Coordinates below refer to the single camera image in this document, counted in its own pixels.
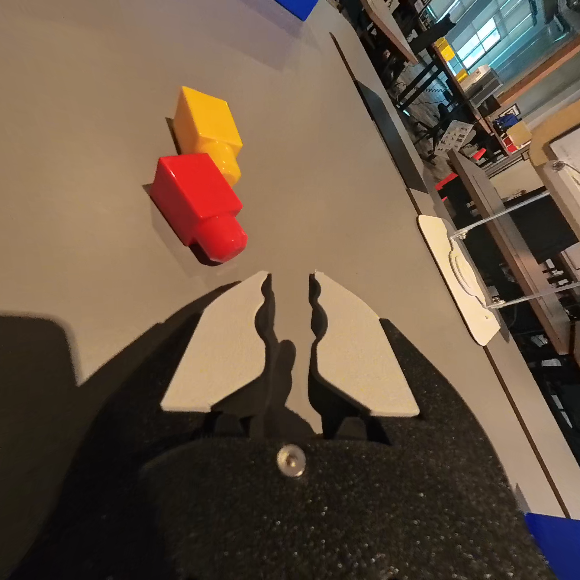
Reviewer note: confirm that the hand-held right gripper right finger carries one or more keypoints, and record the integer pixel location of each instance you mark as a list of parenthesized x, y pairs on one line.
[(358, 358)]

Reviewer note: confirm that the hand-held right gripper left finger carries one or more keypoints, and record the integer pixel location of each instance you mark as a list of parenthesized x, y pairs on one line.
[(222, 353)]

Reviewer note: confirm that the red mega block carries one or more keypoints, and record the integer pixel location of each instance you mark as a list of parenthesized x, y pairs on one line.
[(190, 190)]

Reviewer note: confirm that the yellow mega block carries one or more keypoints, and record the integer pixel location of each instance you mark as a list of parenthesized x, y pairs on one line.
[(204, 113)]

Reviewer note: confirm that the white sign stand base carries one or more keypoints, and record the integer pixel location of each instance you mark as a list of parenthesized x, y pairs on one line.
[(437, 235)]

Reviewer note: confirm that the neighbouring grey desk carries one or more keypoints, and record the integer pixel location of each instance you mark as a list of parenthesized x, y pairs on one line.
[(480, 181)]

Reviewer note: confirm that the yellow storage bin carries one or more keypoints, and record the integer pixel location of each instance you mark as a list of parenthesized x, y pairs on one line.
[(462, 75), (444, 49)]

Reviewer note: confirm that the long wooden table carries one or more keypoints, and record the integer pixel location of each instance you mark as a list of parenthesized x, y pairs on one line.
[(389, 22)]

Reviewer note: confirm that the blue corner tape far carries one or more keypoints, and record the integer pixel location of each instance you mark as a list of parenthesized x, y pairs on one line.
[(297, 7)]

